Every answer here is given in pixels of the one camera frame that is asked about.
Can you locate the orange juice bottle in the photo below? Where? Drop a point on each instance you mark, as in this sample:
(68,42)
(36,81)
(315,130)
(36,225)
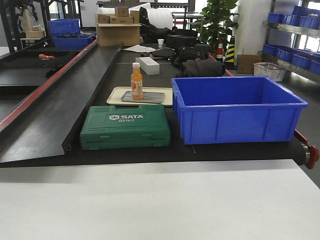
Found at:
(136,81)

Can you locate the red conveyor end bracket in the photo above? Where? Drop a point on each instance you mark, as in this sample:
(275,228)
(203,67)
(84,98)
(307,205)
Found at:
(312,153)

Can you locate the green potted plant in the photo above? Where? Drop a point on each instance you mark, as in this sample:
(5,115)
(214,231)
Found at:
(217,23)

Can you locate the blue bin on left conveyor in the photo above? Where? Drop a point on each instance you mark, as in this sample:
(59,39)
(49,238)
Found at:
(73,42)

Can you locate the white rectangular box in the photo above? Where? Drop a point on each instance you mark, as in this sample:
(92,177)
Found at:
(148,65)

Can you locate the large cardboard box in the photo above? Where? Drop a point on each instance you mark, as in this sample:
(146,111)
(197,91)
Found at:
(110,34)

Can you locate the white paper cup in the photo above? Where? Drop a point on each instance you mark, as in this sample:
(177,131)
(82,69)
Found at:
(160,43)

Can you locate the large blue plastic bin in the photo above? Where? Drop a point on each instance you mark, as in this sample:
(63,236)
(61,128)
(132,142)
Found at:
(235,109)

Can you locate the small grey metal tray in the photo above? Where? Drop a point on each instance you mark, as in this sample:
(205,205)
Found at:
(147,97)

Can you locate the beige plastic tray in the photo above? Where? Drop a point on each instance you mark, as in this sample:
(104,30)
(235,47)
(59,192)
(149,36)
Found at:
(117,93)

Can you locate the white mesh basket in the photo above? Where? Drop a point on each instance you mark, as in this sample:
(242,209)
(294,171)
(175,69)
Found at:
(270,70)

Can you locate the dark grey bag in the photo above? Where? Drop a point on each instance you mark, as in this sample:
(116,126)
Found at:
(202,68)

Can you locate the striped traffic cone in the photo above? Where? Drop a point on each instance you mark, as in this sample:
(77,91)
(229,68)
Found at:
(220,51)

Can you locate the green SATA tool case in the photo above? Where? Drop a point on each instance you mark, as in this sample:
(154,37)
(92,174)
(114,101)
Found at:
(111,127)

